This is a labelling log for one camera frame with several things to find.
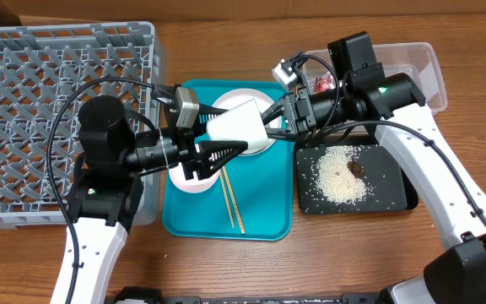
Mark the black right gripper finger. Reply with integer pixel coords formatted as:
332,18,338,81
266,128,299,142
261,94,289,123

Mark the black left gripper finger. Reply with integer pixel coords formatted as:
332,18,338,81
197,103,227,123
198,140,248,177

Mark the small pink bowl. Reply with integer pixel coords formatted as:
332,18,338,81
168,164,219,193

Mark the white paper cup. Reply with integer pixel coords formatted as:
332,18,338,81
206,100,268,149

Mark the red snack wrapper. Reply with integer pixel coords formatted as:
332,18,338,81
314,73,337,93

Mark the white rice pile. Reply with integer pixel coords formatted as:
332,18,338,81
316,146,367,205

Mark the brown food piece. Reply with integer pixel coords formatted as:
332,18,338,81
347,161,365,178

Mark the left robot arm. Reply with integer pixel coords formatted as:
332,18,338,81
51,78,248,303

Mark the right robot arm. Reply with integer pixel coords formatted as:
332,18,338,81
262,32,486,304

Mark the black waste tray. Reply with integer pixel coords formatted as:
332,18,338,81
294,135,419,215

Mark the grey dishwasher rack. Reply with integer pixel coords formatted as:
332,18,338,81
0,21,165,230

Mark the large pink plate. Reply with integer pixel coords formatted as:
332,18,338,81
212,89,283,155

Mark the teal plastic tray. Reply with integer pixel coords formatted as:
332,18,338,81
161,79,295,242

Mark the clear plastic bin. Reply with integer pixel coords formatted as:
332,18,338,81
302,42,448,115

